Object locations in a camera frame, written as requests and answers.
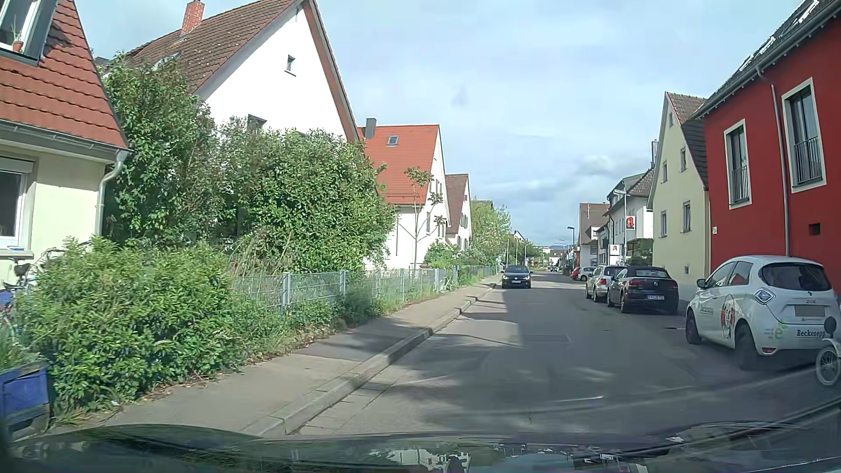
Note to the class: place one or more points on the thin young tree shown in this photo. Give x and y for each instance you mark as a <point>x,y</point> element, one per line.
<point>420,210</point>

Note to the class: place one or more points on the white house with red-brown roof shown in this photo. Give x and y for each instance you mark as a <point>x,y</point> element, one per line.
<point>458,210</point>

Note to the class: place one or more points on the white house with orange roof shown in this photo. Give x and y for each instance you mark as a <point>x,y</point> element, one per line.
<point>410,177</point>

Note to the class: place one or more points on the green tree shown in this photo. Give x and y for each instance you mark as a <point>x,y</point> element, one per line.
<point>490,230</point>

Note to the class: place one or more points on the dark oncoming car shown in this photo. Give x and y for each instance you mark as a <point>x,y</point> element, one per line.
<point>516,276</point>

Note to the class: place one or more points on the grey metal mesh fence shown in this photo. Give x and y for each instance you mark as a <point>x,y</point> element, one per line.
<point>315,288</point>

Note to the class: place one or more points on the red parked car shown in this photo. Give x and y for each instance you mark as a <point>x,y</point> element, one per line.
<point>575,273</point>

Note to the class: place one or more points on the large green bushes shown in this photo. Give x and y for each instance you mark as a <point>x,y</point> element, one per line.
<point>263,190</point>

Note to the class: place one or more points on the row of houses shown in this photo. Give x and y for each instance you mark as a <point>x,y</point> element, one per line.
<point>591,236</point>

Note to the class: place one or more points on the grey asphalt road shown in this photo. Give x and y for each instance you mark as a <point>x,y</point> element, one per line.
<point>552,355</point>

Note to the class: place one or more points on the silver parked car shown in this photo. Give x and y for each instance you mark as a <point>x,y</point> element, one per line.
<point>599,281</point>

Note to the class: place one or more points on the grey paved pavement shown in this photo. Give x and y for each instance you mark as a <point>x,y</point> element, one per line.
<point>276,387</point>

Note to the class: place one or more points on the white house with dark roof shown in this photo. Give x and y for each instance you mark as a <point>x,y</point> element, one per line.
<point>629,210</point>

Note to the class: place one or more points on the car's own bonnet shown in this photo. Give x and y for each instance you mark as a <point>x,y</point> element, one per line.
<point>394,453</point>

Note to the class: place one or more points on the white house with brown roof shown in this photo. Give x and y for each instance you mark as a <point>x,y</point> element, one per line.
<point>276,72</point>

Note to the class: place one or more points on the black parked car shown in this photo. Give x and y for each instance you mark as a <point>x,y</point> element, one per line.
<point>644,289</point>

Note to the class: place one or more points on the cream yellow gabled house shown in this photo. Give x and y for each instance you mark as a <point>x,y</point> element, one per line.
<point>680,217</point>

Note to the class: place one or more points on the low green hedge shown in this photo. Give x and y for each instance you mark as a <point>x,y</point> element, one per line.
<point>131,315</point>

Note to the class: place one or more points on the white small parked car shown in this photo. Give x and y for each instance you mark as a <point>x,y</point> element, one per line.
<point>762,309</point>

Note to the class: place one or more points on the cream house with red roof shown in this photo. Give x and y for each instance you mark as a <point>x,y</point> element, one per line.
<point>52,131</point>

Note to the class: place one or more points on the bicycle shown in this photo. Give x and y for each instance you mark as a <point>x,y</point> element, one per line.
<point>16,282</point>

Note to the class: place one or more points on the bicycle wheel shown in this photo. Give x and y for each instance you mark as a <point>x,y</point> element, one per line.
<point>828,361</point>

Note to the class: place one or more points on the blue bin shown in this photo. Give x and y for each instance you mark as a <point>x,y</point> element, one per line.
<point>23,394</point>

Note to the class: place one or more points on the lamp post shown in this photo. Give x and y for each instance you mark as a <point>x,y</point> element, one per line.
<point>572,244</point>

